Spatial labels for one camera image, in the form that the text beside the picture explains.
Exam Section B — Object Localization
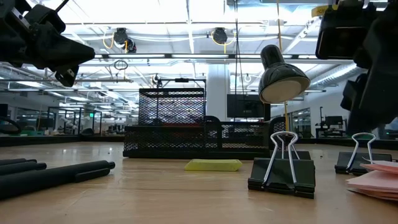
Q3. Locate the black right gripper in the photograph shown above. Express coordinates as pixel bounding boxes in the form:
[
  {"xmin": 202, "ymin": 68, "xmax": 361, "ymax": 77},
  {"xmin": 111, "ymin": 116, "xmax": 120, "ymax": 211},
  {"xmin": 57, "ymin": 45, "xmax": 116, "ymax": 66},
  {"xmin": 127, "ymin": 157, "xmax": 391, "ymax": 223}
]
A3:
[{"xmin": 315, "ymin": 2, "xmax": 398, "ymax": 135}]

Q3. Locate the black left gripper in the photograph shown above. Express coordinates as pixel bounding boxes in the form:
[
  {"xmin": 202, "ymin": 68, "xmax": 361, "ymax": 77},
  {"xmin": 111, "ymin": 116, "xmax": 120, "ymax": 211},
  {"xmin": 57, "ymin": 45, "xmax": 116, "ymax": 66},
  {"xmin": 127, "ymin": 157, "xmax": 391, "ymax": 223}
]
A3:
[{"xmin": 0, "ymin": 0, "xmax": 96, "ymax": 88}]

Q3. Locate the black binder clip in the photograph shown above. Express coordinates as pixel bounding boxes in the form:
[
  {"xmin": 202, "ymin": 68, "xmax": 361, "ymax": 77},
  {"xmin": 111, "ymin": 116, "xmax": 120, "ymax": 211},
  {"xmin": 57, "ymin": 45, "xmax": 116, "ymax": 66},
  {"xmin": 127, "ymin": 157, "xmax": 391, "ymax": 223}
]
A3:
[
  {"xmin": 248, "ymin": 131, "xmax": 317, "ymax": 200},
  {"xmin": 334, "ymin": 132, "xmax": 393, "ymax": 177}
]

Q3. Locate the black pen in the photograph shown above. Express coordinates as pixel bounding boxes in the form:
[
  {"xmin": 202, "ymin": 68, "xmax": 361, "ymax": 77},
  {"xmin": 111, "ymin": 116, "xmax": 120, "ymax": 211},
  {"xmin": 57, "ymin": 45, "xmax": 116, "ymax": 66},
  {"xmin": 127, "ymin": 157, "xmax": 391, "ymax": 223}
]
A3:
[
  {"xmin": 0, "ymin": 162, "xmax": 47, "ymax": 177},
  {"xmin": 0, "ymin": 158, "xmax": 37, "ymax": 166},
  {"xmin": 0, "ymin": 160, "xmax": 116, "ymax": 200}
]

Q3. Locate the black mesh desk organizer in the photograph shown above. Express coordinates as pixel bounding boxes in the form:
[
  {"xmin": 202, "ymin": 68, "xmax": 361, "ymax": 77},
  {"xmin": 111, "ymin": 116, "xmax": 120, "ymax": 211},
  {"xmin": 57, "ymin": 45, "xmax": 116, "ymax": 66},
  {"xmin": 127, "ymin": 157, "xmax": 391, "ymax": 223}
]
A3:
[{"xmin": 123, "ymin": 88, "xmax": 312, "ymax": 161}]

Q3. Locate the yellow eraser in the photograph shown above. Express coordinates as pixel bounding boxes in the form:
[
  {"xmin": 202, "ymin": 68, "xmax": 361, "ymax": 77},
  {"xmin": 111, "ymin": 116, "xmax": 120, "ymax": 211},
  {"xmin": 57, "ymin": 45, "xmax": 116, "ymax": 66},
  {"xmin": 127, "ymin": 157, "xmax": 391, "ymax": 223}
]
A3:
[{"xmin": 184, "ymin": 159, "xmax": 243, "ymax": 172}]

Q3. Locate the background desk with monitor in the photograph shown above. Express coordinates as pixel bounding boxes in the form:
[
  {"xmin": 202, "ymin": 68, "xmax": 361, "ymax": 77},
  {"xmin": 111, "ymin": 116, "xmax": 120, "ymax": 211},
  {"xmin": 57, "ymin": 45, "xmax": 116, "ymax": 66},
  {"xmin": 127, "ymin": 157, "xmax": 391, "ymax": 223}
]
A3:
[{"xmin": 315, "ymin": 106, "xmax": 348, "ymax": 139}]

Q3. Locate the black desk lamp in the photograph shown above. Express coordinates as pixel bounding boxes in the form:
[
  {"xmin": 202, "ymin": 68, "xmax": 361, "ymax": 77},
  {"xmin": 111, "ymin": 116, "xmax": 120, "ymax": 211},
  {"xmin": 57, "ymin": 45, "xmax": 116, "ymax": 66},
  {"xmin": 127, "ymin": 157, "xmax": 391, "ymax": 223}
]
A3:
[{"xmin": 258, "ymin": 44, "xmax": 311, "ymax": 122}]

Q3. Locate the black computer monitor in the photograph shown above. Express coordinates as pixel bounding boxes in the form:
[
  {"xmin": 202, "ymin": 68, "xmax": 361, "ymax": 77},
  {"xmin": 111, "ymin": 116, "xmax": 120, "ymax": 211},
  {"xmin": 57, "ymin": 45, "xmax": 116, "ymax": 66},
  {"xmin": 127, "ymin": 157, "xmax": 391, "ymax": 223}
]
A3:
[{"xmin": 226, "ymin": 94, "xmax": 265, "ymax": 118}]

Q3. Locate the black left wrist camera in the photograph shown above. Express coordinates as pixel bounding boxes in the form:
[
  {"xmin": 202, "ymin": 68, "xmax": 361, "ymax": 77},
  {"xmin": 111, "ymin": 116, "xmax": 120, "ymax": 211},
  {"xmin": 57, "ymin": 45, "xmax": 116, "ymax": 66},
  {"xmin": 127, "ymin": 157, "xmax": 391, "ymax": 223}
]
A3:
[{"xmin": 24, "ymin": 3, "xmax": 67, "ymax": 34}]

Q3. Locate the black hanging cable loop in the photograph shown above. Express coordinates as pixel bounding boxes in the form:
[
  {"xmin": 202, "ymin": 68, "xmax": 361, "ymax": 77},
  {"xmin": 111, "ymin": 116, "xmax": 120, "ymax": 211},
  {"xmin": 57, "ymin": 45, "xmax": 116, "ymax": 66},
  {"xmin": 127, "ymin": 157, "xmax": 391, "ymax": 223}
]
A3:
[{"xmin": 113, "ymin": 58, "xmax": 129, "ymax": 72}]

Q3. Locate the black frame workcell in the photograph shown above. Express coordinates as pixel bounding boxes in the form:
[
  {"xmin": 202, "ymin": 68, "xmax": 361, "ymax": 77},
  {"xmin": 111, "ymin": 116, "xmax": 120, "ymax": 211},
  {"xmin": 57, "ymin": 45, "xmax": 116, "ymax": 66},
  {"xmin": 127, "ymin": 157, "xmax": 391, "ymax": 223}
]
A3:
[{"xmin": 46, "ymin": 106, "xmax": 103, "ymax": 136}]

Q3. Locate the black ceiling cable reel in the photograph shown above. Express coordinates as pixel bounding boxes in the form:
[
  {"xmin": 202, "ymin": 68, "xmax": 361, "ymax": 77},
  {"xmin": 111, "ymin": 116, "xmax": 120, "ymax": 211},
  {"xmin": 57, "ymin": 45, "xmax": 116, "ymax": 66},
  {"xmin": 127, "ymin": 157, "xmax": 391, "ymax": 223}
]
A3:
[
  {"xmin": 212, "ymin": 27, "xmax": 229, "ymax": 45},
  {"xmin": 113, "ymin": 27, "xmax": 137, "ymax": 54}
]

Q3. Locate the yellow cable tag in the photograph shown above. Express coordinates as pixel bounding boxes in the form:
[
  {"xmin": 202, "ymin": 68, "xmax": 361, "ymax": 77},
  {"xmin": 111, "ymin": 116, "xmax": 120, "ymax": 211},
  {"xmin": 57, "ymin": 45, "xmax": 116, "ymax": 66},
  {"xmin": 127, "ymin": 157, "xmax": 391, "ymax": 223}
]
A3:
[{"xmin": 312, "ymin": 3, "xmax": 339, "ymax": 18}]

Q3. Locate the black overhead camera rig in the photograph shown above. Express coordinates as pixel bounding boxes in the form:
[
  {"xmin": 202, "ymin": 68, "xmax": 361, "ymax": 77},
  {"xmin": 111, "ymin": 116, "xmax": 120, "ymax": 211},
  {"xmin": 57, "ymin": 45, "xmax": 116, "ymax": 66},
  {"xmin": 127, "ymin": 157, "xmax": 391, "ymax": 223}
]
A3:
[{"xmin": 155, "ymin": 73, "xmax": 208, "ymax": 94}]

